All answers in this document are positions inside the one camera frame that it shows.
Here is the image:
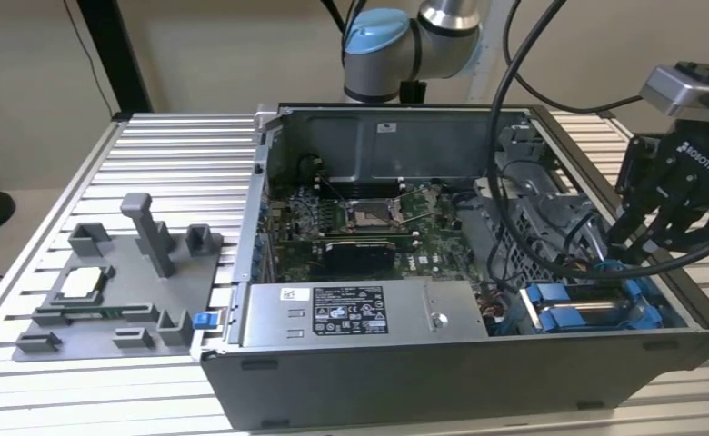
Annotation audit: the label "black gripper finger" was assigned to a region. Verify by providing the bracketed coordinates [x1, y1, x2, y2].
[631, 201, 709, 256]
[607, 134, 666, 250]

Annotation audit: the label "black disk wire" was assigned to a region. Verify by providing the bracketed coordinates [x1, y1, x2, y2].
[557, 210, 609, 274]

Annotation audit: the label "blue disk wire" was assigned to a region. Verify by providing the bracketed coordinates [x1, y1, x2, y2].
[589, 258, 632, 274]

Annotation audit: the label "hard disk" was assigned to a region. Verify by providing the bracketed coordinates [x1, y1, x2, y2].
[524, 277, 644, 312]

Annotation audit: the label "grey metal disk bay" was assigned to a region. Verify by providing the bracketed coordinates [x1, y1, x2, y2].
[473, 149, 604, 278]

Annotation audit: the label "blue disk carrier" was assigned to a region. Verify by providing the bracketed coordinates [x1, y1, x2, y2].
[539, 304, 666, 335]

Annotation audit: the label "green motherboard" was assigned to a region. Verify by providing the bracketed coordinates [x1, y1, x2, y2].
[267, 180, 490, 283]

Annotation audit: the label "CPU socket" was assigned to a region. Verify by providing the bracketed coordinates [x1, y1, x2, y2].
[341, 198, 405, 231]

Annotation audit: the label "black installed RAM sticks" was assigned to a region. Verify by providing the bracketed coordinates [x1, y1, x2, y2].
[319, 175, 405, 199]

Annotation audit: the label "black graphics card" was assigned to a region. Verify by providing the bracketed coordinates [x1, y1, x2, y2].
[309, 240, 400, 281]

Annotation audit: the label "dark grey PC case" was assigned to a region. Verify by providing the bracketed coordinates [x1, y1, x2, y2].
[188, 102, 709, 431]

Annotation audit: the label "silver power supply unit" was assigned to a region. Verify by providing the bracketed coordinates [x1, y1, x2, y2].
[236, 280, 492, 350]

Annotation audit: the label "grey parts rack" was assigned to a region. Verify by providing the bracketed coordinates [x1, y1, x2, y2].
[12, 193, 230, 364]

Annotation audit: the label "green RAM stick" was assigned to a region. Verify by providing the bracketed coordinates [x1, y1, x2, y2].
[36, 305, 151, 317]

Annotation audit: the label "silver CPU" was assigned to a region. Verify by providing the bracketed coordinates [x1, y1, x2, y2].
[64, 268, 106, 297]

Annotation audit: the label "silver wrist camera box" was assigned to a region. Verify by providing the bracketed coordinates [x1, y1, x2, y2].
[636, 63, 709, 122]

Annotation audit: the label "thin black wire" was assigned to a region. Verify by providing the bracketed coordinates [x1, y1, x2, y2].
[485, 158, 544, 292]

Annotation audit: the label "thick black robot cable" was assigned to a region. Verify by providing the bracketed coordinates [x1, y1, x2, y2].
[485, 0, 709, 280]

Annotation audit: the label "thin black camera cable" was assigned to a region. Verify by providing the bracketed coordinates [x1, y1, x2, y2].
[496, 0, 648, 114]

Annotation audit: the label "black upright frame post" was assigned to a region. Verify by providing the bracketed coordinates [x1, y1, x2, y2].
[73, 0, 152, 114]

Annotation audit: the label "thin black wall cable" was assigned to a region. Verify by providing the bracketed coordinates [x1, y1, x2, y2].
[60, 0, 118, 122]

